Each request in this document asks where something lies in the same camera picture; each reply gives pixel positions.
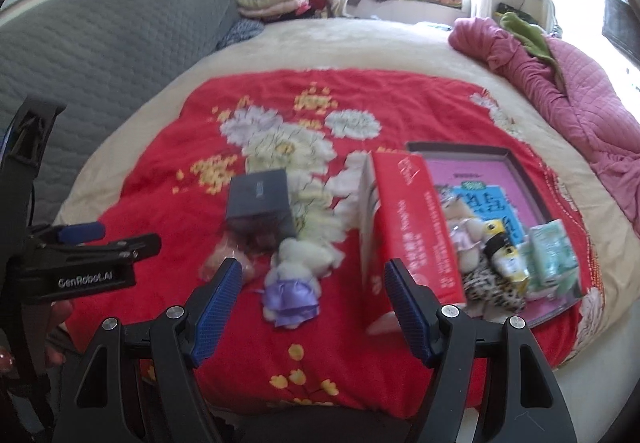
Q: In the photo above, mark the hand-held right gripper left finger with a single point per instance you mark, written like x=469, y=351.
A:
x=215, y=313

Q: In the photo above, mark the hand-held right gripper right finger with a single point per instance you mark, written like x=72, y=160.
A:
x=410, y=313

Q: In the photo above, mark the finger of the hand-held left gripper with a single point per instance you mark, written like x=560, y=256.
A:
x=142, y=244
x=80, y=232

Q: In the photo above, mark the pink item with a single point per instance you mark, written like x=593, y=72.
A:
x=222, y=263

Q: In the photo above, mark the plush toy purple dress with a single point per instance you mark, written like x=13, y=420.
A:
x=292, y=298

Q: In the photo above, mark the leopard print scrunchie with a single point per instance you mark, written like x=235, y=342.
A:
x=492, y=293

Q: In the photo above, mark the beige bear plush pink dress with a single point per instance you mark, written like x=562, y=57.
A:
x=462, y=235

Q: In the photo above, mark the yellow packet with black toy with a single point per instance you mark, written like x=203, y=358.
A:
x=507, y=263

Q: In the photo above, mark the green patterned tissue pack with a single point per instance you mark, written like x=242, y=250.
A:
x=550, y=253

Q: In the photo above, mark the person's left hand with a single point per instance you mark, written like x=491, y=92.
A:
x=57, y=328

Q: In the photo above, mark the red floral blanket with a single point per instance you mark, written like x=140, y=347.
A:
x=150, y=173

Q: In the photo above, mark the red and white box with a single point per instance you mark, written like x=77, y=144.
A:
x=415, y=223

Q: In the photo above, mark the dark blue box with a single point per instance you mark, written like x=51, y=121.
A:
x=260, y=198

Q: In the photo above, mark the grey quilted headboard cover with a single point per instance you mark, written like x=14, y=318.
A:
x=110, y=48

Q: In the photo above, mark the blue patterned pillow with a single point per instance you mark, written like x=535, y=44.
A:
x=242, y=30

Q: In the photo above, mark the cream bed sheet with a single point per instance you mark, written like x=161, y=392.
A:
x=350, y=43

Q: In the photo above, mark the pink quilt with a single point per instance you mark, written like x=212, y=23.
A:
x=575, y=88

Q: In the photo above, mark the green cloth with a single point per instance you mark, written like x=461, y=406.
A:
x=530, y=35

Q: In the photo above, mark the black device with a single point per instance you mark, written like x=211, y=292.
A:
x=510, y=9

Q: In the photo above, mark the white heater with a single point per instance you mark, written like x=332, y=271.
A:
x=551, y=15

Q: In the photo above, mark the dark flat screen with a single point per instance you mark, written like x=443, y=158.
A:
x=622, y=28

